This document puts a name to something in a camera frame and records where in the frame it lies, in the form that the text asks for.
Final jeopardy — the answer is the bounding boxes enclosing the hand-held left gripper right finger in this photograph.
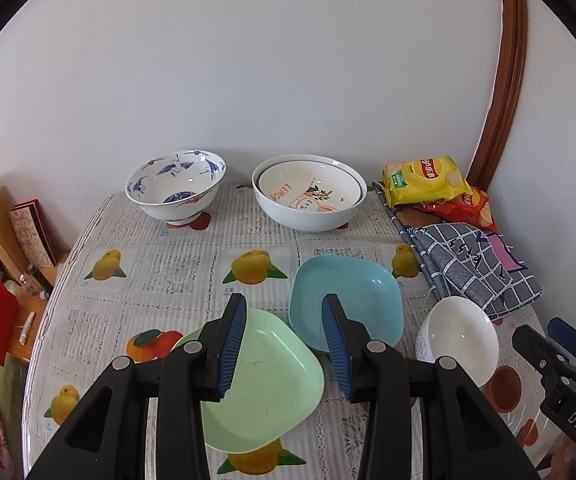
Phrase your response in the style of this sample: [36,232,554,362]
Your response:
[320,293,541,480]

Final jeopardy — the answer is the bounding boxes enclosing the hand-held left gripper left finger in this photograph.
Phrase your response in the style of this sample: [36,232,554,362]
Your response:
[25,292,249,480]

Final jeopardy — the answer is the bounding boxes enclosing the green plate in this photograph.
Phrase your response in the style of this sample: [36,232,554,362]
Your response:
[170,307,326,454]

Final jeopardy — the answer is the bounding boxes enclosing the blue plate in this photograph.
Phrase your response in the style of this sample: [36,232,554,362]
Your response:
[289,255,403,354]

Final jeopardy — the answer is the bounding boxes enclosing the small white patterned bowl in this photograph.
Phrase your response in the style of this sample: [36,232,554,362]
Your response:
[414,296,500,389]

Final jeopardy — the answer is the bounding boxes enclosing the fruit print tablecloth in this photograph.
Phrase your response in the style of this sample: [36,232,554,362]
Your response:
[20,182,576,480]

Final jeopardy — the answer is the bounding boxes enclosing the grey checked cloth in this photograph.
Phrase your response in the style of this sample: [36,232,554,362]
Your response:
[372,182,543,320]

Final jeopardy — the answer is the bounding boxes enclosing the large white bowl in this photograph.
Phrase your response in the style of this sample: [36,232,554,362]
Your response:
[251,154,368,233]

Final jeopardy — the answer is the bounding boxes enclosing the red chips bag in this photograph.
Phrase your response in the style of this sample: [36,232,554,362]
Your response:
[413,186,497,233]

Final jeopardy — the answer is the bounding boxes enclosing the blue white crane bowl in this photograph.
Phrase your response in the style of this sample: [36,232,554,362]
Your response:
[125,149,227,227]

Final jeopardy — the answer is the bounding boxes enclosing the fruit print white bowl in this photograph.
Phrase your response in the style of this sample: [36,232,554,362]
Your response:
[255,160,363,211]

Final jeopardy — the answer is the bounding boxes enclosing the yellow chips bag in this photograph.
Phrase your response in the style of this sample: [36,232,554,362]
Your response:
[382,156,472,207]

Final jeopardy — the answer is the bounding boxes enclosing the wooden side table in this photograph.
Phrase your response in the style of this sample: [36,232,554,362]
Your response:
[7,252,71,363]

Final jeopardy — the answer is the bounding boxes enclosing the white tube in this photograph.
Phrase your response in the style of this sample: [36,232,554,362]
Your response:
[18,311,36,346]

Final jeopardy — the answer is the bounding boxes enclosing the red framed patterned book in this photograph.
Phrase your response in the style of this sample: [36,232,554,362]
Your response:
[9,200,58,270]

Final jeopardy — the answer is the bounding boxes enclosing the wooden door frame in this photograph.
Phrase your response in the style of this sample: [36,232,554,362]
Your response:
[466,0,528,193]

